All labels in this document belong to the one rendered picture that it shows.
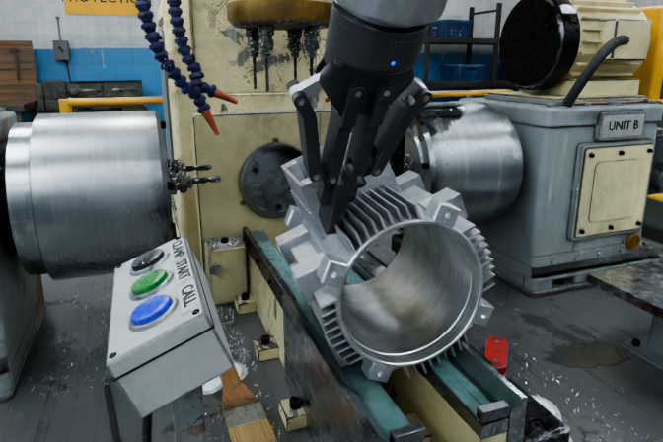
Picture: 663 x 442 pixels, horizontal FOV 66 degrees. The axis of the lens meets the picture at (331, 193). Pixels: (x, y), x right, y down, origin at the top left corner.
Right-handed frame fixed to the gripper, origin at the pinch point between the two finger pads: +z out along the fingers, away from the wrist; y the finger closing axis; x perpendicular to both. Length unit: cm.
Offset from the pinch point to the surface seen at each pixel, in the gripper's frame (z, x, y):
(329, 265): 1.9, 6.6, 2.4
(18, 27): 233, -505, 121
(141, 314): -3.1, 12.1, 18.9
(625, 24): -5, -33, -67
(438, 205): -2.9, 4.9, -8.7
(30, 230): 20.0, -19.4, 32.5
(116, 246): 22.8, -17.4, 22.3
